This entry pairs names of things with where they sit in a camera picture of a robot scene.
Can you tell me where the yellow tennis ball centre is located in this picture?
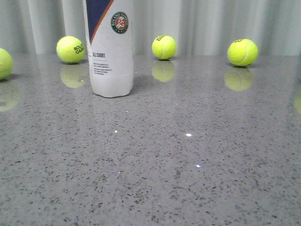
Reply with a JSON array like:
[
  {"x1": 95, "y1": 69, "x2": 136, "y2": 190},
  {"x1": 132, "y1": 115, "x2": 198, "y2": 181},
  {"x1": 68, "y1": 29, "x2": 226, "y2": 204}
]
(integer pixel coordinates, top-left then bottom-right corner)
[{"x1": 152, "y1": 35, "x2": 177, "y2": 60}]

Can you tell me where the yellow tennis ball far left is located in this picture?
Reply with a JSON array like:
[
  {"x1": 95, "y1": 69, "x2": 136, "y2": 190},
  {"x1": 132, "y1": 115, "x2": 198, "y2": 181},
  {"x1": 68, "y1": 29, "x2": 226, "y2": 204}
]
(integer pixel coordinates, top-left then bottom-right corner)
[{"x1": 0, "y1": 48, "x2": 14, "y2": 80}]

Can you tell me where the grey pleated curtain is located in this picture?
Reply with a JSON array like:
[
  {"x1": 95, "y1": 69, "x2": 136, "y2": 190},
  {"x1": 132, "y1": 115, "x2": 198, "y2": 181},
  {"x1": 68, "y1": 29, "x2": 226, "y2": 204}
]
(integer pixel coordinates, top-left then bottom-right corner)
[{"x1": 0, "y1": 0, "x2": 301, "y2": 56}]

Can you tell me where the yellow tennis ball right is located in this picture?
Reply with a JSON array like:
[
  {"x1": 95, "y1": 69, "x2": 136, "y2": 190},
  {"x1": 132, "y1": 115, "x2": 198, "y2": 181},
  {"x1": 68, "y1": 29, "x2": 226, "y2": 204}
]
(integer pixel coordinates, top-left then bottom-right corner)
[{"x1": 227, "y1": 39, "x2": 259, "y2": 66}]

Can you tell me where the white blue tennis ball can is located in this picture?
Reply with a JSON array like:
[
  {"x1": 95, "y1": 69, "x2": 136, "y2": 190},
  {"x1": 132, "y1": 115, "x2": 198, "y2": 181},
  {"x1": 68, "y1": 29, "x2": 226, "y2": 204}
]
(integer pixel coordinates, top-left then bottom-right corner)
[{"x1": 83, "y1": 0, "x2": 134, "y2": 98}]

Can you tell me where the yellow tennis ball with lettering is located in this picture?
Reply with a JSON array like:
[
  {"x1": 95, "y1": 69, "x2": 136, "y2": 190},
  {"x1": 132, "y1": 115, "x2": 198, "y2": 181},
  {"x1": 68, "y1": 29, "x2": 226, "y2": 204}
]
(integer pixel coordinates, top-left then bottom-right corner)
[{"x1": 56, "y1": 36, "x2": 85, "y2": 64}]

